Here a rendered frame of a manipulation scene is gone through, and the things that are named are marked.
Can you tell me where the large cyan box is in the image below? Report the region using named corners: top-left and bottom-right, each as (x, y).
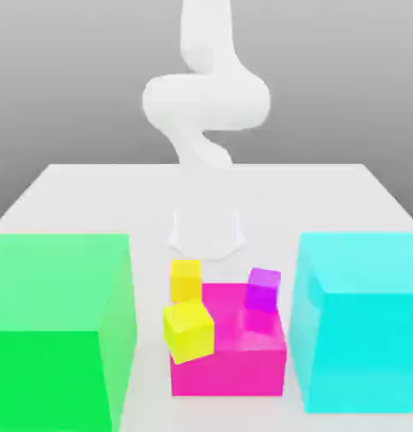
top-left (288, 231), bottom-right (413, 415)

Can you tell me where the large pink box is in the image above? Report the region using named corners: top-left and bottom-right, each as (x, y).
top-left (169, 282), bottom-right (288, 397)

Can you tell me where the small purple cube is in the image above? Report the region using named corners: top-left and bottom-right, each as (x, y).
top-left (244, 267), bottom-right (282, 314)

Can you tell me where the small yellow cube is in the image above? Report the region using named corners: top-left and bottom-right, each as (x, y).
top-left (162, 298), bottom-right (216, 365)

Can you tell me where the small orange cube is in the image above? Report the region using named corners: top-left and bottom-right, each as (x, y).
top-left (169, 258), bottom-right (203, 304)

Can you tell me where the large green box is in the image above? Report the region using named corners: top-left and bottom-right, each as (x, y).
top-left (0, 233), bottom-right (137, 432)

